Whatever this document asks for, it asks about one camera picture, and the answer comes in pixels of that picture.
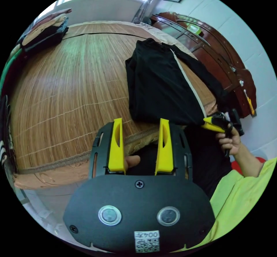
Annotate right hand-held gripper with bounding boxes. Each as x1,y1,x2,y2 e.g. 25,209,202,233
201,111,234,158

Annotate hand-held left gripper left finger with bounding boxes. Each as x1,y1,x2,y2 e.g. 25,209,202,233
108,118,126,172

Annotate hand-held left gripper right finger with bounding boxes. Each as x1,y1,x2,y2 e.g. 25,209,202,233
155,118,174,173

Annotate black pants with white stripes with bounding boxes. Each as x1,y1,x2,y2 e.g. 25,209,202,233
125,38,228,126

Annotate person's right forearm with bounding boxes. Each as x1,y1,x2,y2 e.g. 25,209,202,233
233,143,265,178

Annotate person's left hand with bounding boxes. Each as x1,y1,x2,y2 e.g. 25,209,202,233
125,155,141,169

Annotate person's right hand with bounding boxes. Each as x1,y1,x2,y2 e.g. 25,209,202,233
215,126,242,156

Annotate dark red wooden headboard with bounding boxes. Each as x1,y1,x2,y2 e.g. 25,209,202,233
150,12,258,119

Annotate bed with woven mat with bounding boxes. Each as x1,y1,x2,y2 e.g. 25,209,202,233
6,20,219,191

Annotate person's body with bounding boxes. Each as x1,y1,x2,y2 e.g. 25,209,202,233
126,124,277,254

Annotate black and white cloth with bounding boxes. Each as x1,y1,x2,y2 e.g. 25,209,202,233
0,95,17,174

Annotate green garment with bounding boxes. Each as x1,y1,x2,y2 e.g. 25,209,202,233
0,46,25,96

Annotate pile of clothes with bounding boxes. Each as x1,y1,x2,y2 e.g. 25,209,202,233
17,8,72,53

